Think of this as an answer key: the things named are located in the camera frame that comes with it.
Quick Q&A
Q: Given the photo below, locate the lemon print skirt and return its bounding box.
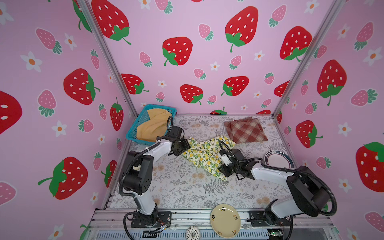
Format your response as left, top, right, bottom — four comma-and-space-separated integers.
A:
182, 136, 235, 182

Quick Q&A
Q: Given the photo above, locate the red plaid skirt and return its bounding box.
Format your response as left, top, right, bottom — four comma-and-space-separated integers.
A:
224, 117, 268, 144

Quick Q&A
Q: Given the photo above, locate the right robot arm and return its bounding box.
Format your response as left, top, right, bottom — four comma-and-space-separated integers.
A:
219, 149, 337, 225

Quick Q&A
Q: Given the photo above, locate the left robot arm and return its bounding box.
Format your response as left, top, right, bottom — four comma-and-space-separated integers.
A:
118, 126, 191, 216

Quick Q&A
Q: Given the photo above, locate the tan skirt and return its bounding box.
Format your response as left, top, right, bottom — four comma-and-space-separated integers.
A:
137, 109, 172, 142

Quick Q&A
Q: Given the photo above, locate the pink plate with teal rim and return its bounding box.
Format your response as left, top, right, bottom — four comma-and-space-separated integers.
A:
264, 151, 295, 169

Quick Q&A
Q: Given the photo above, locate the teal plastic basket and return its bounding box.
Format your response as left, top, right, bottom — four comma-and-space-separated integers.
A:
125, 104, 178, 147

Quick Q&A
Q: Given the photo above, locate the cream plate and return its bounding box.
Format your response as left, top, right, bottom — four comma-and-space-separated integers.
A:
210, 204, 241, 239

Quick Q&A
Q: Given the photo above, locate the chocolate drizzled donut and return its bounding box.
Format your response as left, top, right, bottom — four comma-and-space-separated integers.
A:
185, 226, 201, 240

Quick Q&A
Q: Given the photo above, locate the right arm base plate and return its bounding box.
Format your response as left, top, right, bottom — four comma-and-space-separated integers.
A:
246, 211, 291, 227

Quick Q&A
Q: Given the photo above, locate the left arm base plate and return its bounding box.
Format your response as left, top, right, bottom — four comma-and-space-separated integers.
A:
131, 211, 172, 228

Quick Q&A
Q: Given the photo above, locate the aluminium frame rail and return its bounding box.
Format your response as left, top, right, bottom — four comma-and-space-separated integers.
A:
81, 209, 341, 240

